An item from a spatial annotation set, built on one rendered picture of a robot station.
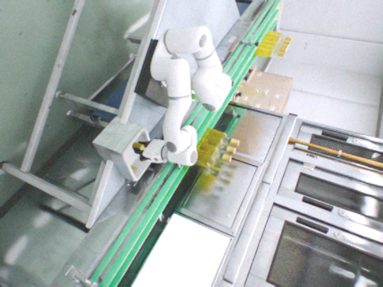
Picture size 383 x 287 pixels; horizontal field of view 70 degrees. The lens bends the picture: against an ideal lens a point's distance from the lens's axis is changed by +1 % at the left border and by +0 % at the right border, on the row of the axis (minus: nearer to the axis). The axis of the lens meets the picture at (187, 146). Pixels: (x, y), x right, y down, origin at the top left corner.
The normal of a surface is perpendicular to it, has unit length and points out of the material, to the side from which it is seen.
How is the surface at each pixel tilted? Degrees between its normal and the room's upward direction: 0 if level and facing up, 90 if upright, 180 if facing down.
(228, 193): 90
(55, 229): 90
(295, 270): 90
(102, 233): 90
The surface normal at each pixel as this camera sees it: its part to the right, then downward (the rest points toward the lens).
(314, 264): -0.11, -0.64
